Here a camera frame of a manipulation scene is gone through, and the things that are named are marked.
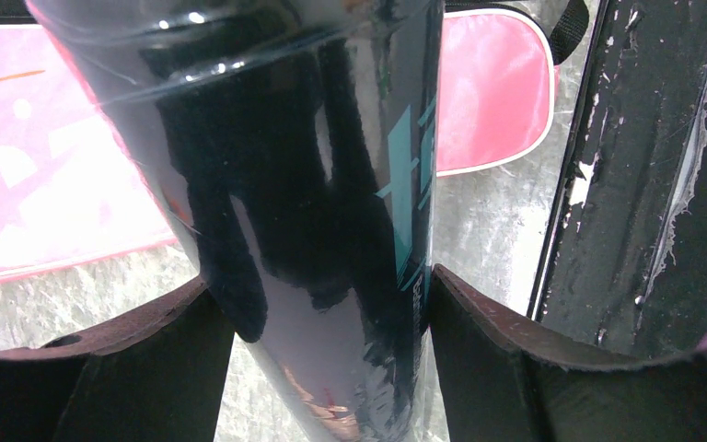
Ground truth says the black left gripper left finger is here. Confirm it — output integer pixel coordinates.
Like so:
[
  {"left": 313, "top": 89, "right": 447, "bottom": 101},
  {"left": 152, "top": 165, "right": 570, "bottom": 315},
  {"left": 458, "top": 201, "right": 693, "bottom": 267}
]
[{"left": 0, "top": 279, "right": 234, "bottom": 441}]

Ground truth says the black shuttlecock tube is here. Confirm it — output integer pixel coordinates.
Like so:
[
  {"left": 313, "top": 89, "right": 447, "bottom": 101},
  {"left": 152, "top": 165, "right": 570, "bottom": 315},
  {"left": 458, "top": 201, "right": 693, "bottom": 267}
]
[{"left": 27, "top": 1, "right": 444, "bottom": 441}]

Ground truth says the pink racket bag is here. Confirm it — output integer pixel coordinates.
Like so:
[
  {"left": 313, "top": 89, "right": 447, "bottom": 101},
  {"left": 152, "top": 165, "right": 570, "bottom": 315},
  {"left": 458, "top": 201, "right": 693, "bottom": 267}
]
[{"left": 0, "top": 6, "right": 559, "bottom": 283}]

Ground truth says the black front rail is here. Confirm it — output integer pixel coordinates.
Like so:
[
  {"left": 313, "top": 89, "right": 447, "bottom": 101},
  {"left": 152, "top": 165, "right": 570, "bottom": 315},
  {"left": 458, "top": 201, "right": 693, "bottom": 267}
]
[{"left": 527, "top": 1, "right": 707, "bottom": 358}]

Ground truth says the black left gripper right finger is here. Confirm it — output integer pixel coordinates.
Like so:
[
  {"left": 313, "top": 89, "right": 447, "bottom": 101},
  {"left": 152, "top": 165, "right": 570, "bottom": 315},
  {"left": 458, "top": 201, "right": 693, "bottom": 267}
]
[{"left": 429, "top": 265, "right": 707, "bottom": 441}]

